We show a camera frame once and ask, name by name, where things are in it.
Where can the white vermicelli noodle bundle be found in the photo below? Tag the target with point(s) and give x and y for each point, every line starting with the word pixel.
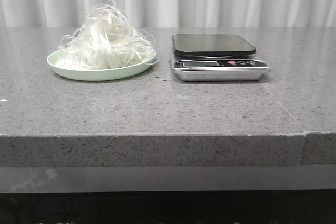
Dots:
pixel 106 41

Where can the black silver kitchen scale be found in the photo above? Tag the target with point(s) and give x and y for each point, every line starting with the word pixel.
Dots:
pixel 215 57

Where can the light green round plate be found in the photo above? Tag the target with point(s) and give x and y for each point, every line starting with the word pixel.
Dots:
pixel 96 75

